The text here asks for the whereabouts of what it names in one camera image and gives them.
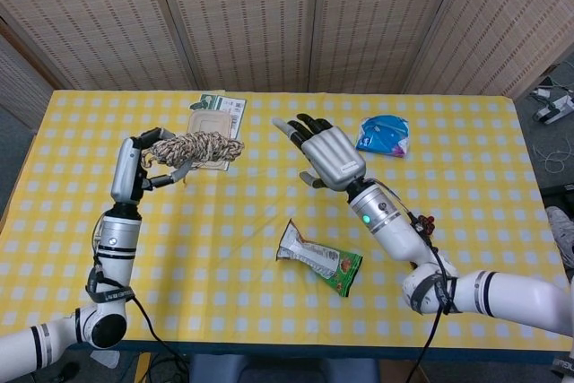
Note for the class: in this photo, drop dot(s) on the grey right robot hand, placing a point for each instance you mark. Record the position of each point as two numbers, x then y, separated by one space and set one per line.
332 156

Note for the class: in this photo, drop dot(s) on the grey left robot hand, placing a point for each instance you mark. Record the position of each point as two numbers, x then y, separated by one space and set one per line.
125 167

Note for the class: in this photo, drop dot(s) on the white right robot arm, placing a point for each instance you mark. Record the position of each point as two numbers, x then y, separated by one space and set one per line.
394 230

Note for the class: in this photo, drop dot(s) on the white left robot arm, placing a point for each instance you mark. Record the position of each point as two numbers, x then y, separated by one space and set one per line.
116 244

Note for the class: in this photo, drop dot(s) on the blue tissue pack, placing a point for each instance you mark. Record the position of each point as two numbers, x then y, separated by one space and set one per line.
381 134

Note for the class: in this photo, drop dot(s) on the beige plastic container lid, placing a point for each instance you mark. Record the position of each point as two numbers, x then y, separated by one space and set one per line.
211 123

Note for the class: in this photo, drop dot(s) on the green snack bag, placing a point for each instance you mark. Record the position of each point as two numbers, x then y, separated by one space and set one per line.
323 259

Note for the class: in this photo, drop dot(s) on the green white paper card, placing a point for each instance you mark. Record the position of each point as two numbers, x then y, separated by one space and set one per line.
235 107

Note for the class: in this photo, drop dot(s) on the dark grape bunch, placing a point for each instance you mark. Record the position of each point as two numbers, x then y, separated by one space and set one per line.
428 223

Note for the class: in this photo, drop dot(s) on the yellow checkered tablecloth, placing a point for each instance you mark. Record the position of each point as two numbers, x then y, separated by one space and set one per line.
224 275

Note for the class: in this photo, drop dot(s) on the woven folding screen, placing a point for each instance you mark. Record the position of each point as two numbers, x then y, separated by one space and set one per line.
246 20

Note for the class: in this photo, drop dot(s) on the white plastic piece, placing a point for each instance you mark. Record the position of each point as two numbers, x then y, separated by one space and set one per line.
106 358

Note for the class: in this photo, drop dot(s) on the grey device on floor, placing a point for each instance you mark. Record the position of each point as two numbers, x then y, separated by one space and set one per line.
553 107

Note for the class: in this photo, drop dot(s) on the grey shoe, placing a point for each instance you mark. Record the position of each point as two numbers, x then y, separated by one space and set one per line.
560 230

